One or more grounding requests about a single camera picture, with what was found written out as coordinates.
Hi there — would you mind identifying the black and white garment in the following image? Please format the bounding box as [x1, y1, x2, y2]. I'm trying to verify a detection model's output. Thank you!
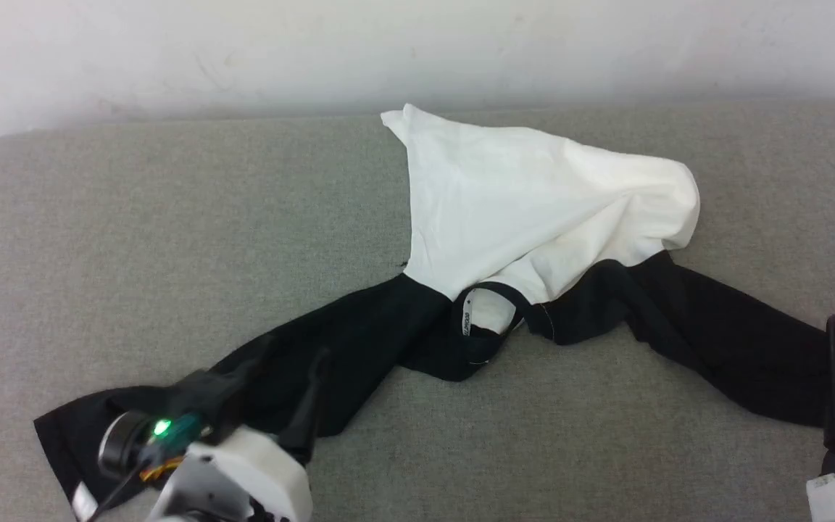
[33, 103, 835, 520]

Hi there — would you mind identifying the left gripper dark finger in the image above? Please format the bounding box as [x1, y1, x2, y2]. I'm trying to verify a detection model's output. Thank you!
[275, 347, 332, 465]
[170, 336, 275, 437]

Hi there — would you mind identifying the grey fabric sofa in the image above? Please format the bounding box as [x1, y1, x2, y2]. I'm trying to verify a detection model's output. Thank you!
[0, 98, 835, 522]

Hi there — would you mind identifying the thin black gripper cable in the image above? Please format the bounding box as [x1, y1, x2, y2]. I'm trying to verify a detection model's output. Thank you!
[90, 448, 172, 520]

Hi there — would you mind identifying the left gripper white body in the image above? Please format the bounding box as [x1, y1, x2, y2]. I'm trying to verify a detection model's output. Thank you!
[148, 426, 314, 522]

